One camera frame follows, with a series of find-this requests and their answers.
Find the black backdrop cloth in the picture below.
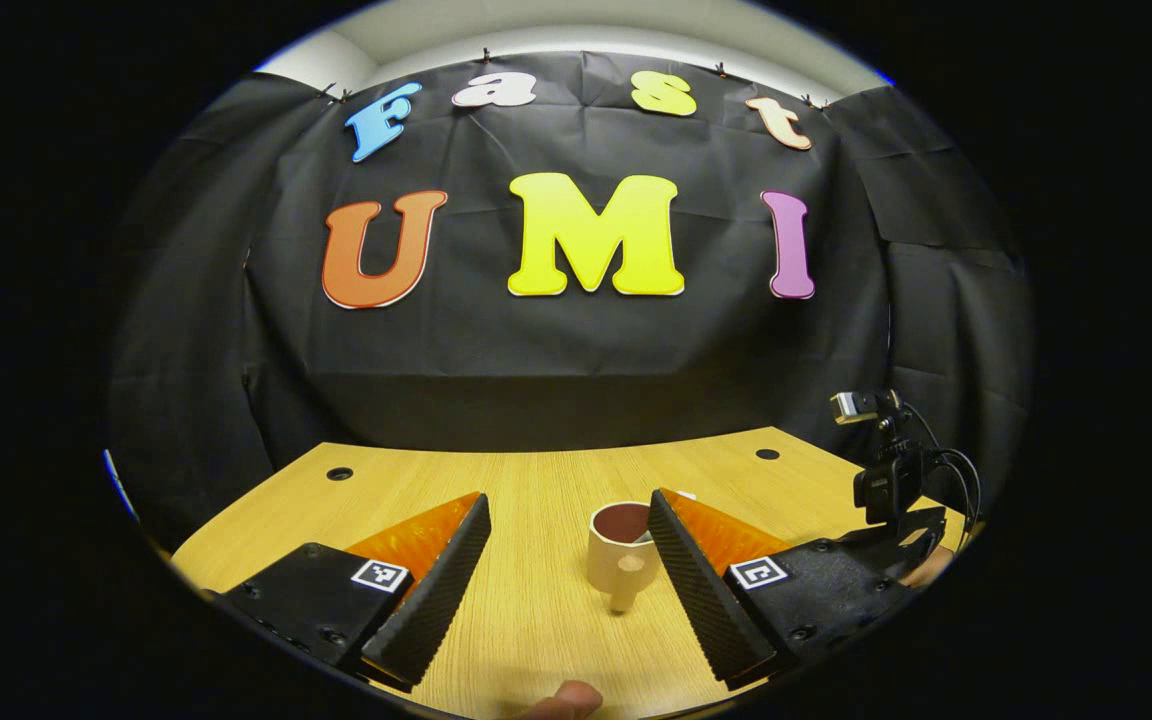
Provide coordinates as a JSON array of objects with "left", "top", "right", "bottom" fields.
[{"left": 106, "top": 50, "right": 1037, "bottom": 551}]

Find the black cable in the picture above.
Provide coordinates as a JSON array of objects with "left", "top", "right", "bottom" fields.
[{"left": 894, "top": 400, "right": 983, "bottom": 553}]

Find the beige cup with handle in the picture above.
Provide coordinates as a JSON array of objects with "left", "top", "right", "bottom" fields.
[{"left": 586, "top": 501, "right": 659, "bottom": 614}]

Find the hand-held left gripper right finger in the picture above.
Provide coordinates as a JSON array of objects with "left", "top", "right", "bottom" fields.
[{"left": 647, "top": 487, "right": 922, "bottom": 691}]

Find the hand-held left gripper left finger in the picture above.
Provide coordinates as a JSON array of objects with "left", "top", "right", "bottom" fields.
[{"left": 219, "top": 491, "right": 493, "bottom": 693}]

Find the wooden desktop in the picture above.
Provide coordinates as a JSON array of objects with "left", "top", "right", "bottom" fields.
[{"left": 171, "top": 427, "right": 967, "bottom": 720}]

